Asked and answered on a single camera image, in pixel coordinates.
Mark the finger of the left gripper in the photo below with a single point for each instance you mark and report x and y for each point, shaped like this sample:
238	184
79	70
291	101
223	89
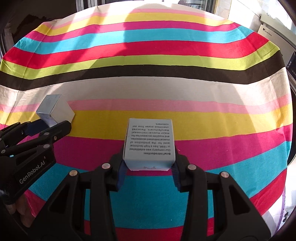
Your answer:
13	134
55	133

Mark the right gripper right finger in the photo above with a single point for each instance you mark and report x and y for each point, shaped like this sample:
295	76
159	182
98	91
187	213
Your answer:
217	207

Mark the white printed cube box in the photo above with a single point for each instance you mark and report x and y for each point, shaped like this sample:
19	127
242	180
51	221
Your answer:
149	145

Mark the person's left hand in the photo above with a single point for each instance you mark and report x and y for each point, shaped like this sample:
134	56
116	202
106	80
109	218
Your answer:
22	207

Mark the striped colourful tablecloth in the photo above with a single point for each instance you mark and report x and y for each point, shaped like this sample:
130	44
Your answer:
224	86

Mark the silver front-load washing machine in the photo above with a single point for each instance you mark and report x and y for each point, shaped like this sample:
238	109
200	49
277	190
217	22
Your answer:
284	38

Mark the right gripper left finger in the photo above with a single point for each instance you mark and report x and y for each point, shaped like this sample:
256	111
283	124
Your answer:
80	207

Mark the plain white cube box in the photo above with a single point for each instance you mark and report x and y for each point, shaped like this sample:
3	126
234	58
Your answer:
54	109

